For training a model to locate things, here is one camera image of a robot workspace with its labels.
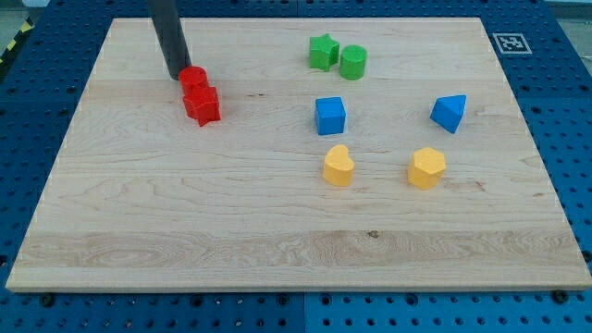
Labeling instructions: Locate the green star block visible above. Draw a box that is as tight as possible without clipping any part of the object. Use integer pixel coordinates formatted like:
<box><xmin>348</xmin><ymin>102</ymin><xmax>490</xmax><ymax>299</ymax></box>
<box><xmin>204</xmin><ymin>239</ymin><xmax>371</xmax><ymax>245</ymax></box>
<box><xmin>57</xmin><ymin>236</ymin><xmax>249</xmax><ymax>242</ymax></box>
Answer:
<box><xmin>309</xmin><ymin>33</ymin><xmax>340</xmax><ymax>71</ymax></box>

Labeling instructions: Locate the blue triangular prism block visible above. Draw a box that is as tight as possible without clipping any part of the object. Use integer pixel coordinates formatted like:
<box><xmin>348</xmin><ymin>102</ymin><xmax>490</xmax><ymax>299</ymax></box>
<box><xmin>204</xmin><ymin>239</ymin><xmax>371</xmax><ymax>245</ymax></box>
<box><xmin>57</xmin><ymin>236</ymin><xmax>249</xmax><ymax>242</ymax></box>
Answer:
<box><xmin>430</xmin><ymin>94</ymin><xmax>467</xmax><ymax>134</ymax></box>

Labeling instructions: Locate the yellow heart block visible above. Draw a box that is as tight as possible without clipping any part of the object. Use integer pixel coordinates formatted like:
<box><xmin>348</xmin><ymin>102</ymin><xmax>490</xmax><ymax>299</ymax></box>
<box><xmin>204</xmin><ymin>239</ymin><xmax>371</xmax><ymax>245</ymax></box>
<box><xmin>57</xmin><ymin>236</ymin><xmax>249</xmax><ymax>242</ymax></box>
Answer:
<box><xmin>322</xmin><ymin>144</ymin><xmax>355</xmax><ymax>187</ymax></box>

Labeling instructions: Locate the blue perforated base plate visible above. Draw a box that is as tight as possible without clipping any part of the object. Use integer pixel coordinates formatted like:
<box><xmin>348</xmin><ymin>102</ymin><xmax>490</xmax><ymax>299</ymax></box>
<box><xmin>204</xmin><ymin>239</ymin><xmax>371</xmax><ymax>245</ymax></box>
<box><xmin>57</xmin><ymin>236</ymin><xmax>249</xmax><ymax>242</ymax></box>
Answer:
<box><xmin>1</xmin><ymin>1</ymin><xmax>591</xmax><ymax>332</ymax></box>

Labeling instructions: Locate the yellow hexagon block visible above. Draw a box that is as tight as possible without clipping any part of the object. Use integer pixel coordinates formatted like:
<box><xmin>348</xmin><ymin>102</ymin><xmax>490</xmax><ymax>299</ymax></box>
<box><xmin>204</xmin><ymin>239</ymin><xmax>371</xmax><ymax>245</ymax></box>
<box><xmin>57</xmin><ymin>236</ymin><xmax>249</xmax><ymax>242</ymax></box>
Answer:
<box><xmin>407</xmin><ymin>147</ymin><xmax>447</xmax><ymax>190</ymax></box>

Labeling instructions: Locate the light wooden board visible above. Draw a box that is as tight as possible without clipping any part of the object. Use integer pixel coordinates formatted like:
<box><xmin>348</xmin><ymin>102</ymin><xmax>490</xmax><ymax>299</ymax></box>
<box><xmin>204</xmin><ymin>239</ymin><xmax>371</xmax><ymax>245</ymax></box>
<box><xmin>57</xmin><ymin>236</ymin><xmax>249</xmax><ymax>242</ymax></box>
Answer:
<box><xmin>6</xmin><ymin>18</ymin><xmax>591</xmax><ymax>293</ymax></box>

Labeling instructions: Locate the red star block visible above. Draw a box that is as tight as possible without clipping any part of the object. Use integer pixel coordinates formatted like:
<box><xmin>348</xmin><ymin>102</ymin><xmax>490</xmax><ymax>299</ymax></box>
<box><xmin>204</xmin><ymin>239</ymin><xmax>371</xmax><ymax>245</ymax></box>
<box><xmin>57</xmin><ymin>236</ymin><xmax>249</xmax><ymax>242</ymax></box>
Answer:
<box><xmin>183</xmin><ymin>87</ymin><xmax>221</xmax><ymax>127</ymax></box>

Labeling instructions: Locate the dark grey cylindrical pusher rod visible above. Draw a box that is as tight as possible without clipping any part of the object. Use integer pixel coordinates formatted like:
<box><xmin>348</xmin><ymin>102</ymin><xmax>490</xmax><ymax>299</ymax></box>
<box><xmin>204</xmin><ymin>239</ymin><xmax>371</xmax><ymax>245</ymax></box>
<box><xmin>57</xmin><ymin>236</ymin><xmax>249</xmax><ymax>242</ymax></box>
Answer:
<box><xmin>146</xmin><ymin>0</ymin><xmax>191</xmax><ymax>80</ymax></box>

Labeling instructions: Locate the blue cube block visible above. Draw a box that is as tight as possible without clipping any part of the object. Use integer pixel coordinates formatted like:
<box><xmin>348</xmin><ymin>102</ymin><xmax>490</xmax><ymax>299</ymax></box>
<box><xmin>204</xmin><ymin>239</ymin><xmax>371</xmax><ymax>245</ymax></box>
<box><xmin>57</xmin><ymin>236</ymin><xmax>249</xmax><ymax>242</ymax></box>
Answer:
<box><xmin>314</xmin><ymin>96</ymin><xmax>347</xmax><ymax>135</ymax></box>

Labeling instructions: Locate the red cylinder block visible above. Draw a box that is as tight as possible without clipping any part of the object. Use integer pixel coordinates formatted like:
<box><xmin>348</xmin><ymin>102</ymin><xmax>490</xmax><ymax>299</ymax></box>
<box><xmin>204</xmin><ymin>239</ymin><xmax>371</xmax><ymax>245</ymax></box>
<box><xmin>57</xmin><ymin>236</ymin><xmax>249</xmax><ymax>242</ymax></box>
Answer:
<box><xmin>179</xmin><ymin>66</ymin><xmax>209</xmax><ymax>95</ymax></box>

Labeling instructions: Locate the white fiducial marker tag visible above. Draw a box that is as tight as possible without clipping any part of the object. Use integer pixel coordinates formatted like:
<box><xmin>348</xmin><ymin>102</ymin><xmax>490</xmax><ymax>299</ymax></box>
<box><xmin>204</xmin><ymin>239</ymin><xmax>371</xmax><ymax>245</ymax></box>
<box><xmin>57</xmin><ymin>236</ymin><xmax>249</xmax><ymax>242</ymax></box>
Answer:
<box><xmin>493</xmin><ymin>32</ymin><xmax>532</xmax><ymax>55</ymax></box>

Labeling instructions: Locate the green cylinder block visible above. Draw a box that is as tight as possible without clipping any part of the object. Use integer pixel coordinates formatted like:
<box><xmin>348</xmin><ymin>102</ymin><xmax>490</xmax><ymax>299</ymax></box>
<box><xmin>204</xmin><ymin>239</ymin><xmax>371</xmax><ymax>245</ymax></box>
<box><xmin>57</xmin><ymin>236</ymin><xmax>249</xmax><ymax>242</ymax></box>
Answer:
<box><xmin>339</xmin><ymin>44</ymin><xmax>367</xmax><ymax>80</ymax></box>

